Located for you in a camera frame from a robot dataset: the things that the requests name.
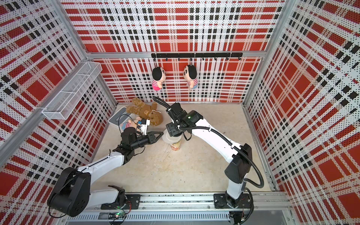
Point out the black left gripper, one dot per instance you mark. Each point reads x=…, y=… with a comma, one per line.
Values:
x=151, y=138

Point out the pink hanging plush doll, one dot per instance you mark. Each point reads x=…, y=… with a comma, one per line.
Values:
x=158, y=78

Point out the blue hanging plush doll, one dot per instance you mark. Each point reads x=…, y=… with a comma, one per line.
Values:
x=190, y=75

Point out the white wire mesh shelf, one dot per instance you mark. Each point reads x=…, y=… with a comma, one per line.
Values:
x=63, y=104

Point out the striped shirt boy plush doll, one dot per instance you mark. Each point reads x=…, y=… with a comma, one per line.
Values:
x=130, y=123

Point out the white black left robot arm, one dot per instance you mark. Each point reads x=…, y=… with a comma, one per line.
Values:
x=72, y=192

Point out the green circuit board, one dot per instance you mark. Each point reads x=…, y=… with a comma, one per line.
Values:
x=116, y=216

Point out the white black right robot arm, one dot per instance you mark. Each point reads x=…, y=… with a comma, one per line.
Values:
x=241, y=169

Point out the black wall hook rail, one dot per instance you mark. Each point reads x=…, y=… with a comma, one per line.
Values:
x=197, y=55

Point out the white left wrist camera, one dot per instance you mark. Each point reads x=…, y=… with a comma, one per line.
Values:
x=143, y=125

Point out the white grey tissue box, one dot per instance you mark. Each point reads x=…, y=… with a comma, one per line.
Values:
x=119, y=117

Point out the brown capybara plush toy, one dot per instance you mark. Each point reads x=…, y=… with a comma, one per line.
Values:
x=145, y=111

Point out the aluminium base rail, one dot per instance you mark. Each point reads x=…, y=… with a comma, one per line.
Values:
x=263, y=208

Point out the printed paper milk tea cup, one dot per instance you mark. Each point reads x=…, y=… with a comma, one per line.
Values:
x=175, y=146

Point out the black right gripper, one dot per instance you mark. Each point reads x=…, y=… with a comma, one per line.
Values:
x=171, y=129

